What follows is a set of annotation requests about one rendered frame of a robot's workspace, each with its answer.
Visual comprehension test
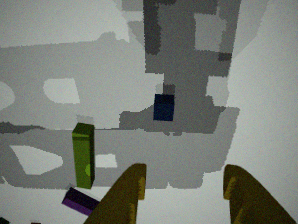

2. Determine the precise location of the purple rod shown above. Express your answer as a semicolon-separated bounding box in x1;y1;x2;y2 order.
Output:
61;187;100;216

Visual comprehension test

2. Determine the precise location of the lime green rod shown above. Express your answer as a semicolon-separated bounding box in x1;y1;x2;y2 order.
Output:
72;122;95;190

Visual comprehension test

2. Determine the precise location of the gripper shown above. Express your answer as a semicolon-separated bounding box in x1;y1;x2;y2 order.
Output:
83;163;297;224

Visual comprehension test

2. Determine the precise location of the dark blue block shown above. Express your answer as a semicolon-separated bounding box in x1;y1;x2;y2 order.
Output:
153;94;174;121

